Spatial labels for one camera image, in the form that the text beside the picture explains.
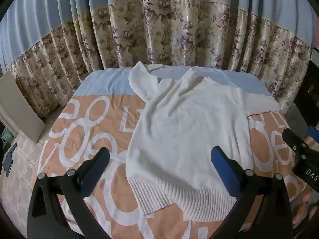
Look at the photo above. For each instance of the dark flat floor object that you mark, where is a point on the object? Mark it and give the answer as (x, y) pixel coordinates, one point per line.
(9, 158)

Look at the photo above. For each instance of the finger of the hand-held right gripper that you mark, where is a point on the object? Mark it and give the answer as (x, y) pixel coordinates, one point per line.
(294, 140)
(313, 131)

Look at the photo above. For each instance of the beige flat board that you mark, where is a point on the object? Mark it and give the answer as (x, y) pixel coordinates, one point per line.
(18, 104)

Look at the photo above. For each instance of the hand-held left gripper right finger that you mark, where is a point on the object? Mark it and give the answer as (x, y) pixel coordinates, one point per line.
(224, 171)

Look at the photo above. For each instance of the orange and blue printed bedsheet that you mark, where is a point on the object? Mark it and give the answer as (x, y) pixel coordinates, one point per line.
(104, 119)

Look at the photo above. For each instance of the floral and blue curtain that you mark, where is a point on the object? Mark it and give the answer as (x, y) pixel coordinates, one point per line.
(154, 32)

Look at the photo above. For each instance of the person's right hand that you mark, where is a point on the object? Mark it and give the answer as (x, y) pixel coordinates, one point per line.
(304, 204)

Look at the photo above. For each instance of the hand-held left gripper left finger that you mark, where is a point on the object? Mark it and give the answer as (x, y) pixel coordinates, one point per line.
(96, 169)

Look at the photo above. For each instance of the white knit sweater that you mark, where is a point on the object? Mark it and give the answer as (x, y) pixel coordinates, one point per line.
(189, 129)

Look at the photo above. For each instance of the dark wooden furniture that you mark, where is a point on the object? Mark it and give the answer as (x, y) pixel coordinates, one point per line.
(314, 87)

